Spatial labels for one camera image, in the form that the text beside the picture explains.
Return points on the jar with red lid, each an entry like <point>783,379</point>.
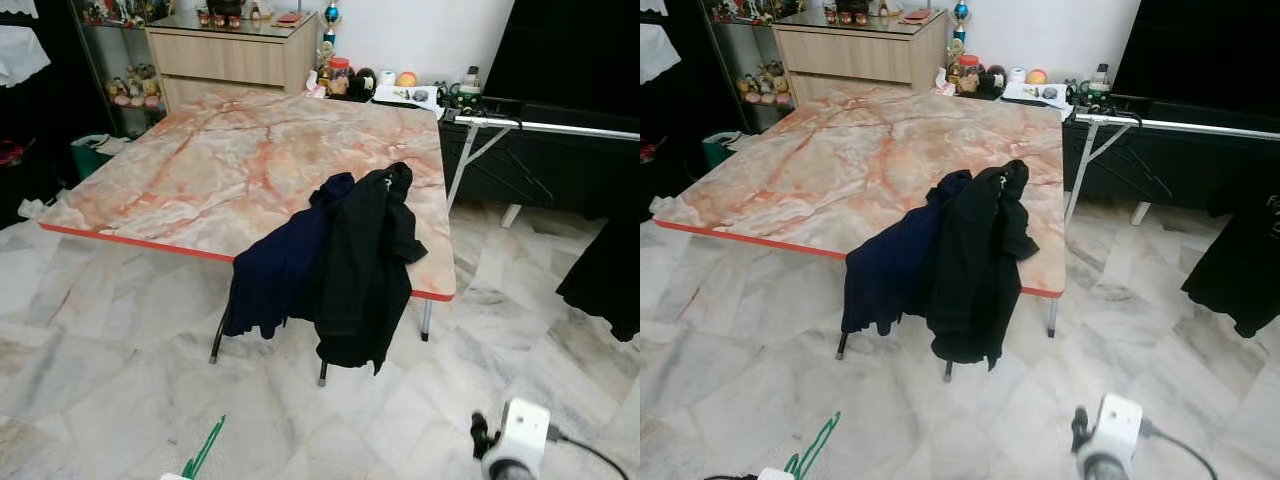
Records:
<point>968,73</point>
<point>340,75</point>

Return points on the small clear bottle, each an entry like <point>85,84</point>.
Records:
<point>470,82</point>
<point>1100,80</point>

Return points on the light wooden cabinet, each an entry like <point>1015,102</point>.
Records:
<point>860,55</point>
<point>230,60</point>

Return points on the pink tissue pack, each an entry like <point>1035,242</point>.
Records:
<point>946,85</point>
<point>316,90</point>

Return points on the navy blue garment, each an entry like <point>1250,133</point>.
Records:
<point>285,270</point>
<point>895,265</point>

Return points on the green plastic hanger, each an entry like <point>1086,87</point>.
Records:
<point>815,445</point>
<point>207,445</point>

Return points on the thin black hanger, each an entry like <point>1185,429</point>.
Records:
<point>535,175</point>
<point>1150,170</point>

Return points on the black t-shirt with logo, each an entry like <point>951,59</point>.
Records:
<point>1240,260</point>
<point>605,270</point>

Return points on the white and blue plush ball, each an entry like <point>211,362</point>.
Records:
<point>386,77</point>
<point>1017,75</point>

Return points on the black glass display cabinet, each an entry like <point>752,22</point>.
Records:
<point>60,110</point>
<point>700,100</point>

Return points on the black TV console cabinet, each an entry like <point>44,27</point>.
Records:
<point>560,165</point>
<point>1180,160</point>

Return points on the white hanging cloth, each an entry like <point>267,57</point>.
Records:
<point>652,50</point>
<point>20,55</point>

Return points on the plain black shirt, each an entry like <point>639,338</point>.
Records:
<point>365,270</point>
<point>985,270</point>

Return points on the green bin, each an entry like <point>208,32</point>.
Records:
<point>722,148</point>
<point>95,155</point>

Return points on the blue and gold trophy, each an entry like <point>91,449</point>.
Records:
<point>332,25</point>
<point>961,22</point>

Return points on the black flat screen television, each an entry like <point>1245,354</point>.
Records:
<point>1200,45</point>
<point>570,45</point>

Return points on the black mouse-ear plush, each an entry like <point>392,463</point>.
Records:
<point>993,78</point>
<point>363,80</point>

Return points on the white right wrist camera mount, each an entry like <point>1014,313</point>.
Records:
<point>522,430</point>
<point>1115,425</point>

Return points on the red envelope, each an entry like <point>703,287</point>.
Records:
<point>289,17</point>
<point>916,15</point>

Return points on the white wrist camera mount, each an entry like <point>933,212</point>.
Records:
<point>776,474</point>
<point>1115,425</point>
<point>522,430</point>
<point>177,476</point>

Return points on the stack of white papers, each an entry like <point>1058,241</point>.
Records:
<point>1035,93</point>
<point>405,95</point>

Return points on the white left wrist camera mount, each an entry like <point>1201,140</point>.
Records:
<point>776,474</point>
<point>177,476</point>

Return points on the marble pattern folding table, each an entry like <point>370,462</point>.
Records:
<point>850,155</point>
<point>220,160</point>

